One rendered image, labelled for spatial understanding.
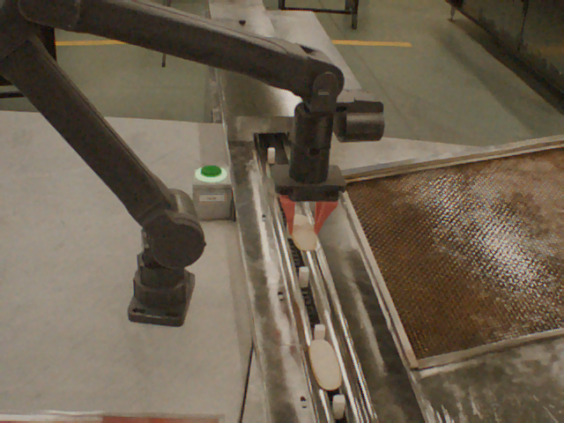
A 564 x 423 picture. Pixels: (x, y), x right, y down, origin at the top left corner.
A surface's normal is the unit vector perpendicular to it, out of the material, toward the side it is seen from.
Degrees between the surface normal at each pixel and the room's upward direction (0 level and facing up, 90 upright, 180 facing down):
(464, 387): 10
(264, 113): 0
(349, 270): 0
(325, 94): 90
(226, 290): 0
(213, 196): 90
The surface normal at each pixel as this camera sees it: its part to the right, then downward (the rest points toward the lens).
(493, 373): -0.11, -0.84
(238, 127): 0.14, 0.52
